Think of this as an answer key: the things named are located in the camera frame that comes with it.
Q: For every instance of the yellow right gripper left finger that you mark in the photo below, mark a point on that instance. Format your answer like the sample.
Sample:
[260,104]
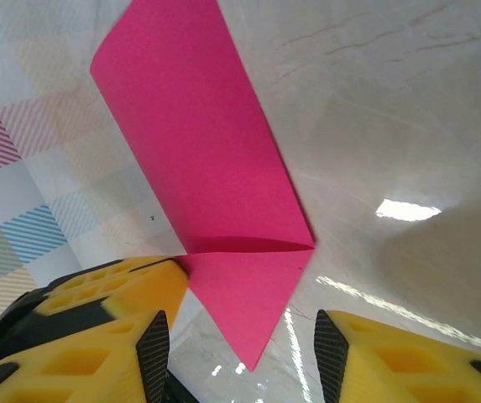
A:
[76,369]

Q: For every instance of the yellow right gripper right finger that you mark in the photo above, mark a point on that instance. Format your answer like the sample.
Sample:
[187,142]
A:
[391,365]

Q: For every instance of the pink paper sheet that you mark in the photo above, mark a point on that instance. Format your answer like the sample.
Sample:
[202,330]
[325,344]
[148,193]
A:
[202,147]

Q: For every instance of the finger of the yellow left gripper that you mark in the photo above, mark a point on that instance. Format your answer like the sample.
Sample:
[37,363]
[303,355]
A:
[156,259]
[139,289]

